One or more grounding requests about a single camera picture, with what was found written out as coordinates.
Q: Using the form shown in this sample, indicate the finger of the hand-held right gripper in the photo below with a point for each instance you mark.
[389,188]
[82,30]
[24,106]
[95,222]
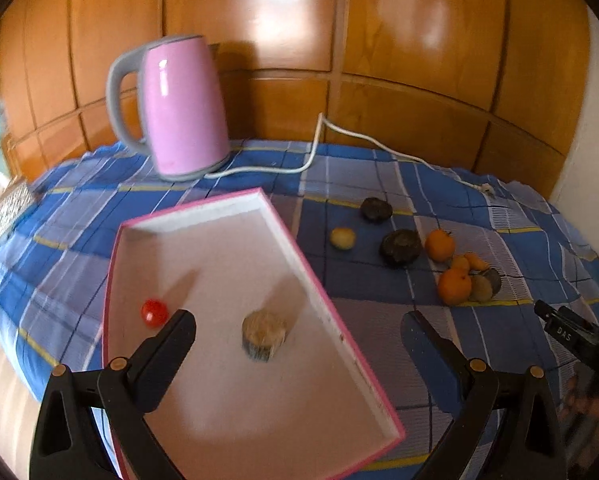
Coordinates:
[564,329]

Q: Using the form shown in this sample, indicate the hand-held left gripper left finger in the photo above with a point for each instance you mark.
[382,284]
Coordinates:
[177,332]

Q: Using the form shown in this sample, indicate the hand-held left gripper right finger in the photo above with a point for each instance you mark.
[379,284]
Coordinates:
[422,340]

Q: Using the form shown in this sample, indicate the red cherry tomato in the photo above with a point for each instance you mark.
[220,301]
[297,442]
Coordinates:
[154,312]

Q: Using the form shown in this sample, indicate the orange mandarin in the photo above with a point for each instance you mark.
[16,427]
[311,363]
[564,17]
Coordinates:
[453,287]
[440,245]

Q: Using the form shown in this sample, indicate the brown kiwi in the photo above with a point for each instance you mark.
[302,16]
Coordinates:
[481,288]

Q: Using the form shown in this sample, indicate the dark brown fruit slice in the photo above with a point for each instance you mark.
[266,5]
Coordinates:
[495,281]

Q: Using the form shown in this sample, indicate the small orange kumquat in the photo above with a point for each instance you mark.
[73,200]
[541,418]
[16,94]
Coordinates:
[478,262]
[460,263]

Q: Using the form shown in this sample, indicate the beige cut fruit piece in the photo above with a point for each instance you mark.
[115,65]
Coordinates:
[264,332]

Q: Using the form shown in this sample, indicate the large dark avocado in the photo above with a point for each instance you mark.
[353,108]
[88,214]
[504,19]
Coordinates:
[401,247]

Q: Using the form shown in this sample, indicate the pink shallow tray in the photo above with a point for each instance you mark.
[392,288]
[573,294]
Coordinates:
[229,240]

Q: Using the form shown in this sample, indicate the small yellow round fruit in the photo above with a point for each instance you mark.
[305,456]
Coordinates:
[343,238]

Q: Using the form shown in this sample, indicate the small dark avocado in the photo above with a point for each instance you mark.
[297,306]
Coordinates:
[376,209]

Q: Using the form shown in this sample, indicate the blue plaid cloth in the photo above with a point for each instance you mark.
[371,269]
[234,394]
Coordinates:
[359,180]

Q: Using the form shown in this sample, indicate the patterned tissue box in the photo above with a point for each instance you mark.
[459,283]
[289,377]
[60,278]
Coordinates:
[4,210]

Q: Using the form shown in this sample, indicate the pink electric kettle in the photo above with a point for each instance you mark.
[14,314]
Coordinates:
[184,105]

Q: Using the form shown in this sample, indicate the wooden wardrobe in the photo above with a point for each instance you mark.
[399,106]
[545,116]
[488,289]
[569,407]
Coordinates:
[279,35]

